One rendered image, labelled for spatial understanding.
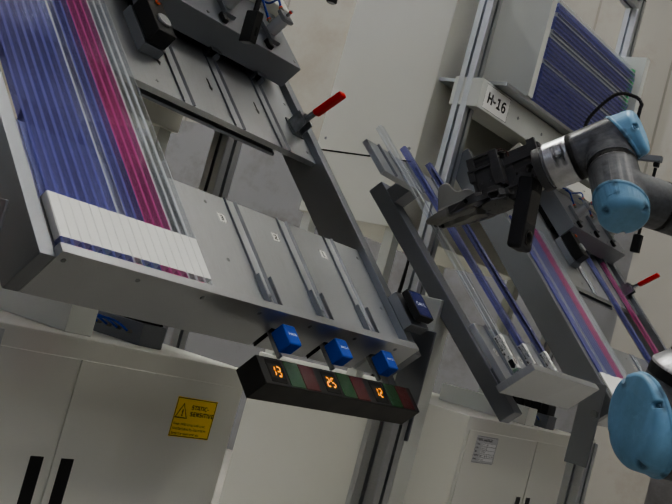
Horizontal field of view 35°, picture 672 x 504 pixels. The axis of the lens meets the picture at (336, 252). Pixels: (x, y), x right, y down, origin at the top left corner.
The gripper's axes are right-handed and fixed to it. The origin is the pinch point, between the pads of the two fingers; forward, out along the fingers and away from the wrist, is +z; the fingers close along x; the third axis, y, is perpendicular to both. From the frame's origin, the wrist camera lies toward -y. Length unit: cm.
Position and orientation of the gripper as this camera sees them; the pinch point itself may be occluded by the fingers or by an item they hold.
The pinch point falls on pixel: (437, 225)
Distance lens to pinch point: 174.2
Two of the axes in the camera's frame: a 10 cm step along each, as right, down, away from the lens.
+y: -2.1, -9.2, 3.3
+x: -4.8, -2.0, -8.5
